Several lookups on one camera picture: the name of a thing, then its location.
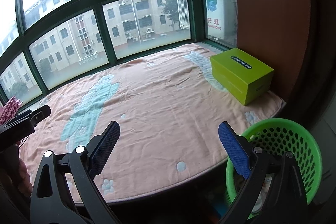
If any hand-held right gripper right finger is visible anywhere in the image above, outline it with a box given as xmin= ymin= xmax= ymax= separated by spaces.
xmin=218 ymin=121 xmax=309 ymax=224

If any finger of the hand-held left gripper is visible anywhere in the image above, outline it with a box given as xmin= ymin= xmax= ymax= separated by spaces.
xmin=26 ymin=105 xmax=51 ymax=130
xmin=5 ymin=110 xmax=30 ymax=125

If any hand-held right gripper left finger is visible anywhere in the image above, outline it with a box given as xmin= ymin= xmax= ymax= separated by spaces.
xmin=30 ymin=120 xmax=121 ymax=224

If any green mesh wastebasket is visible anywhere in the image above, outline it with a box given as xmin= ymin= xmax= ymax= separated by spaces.
xmin=225 ymin=118 xmax=323 ymax=219

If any person's left hand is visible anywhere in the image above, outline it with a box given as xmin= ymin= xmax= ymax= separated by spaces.
xmin=14 ymin=156 xmax=33 ymax=197

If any pink printed blanket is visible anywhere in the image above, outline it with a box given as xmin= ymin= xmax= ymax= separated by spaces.
xmin=18 ymin=43 xmax=286 ymax=202

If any green cardboard box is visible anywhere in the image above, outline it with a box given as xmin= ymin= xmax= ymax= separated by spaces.
xmin=209 ymin=47 xmax=275 ymax=106

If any brown wooden panel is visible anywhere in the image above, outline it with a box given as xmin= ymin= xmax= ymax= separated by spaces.
xmin=232 ymin=0 xmax=313 ymax=104

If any window sticker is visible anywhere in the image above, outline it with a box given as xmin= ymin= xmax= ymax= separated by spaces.
xmin=205 ymin=0 xmax=223 ymax=30

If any green window frame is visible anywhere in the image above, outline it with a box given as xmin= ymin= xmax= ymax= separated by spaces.
xmin=0 ymin=0 xmax=237 ymax=109

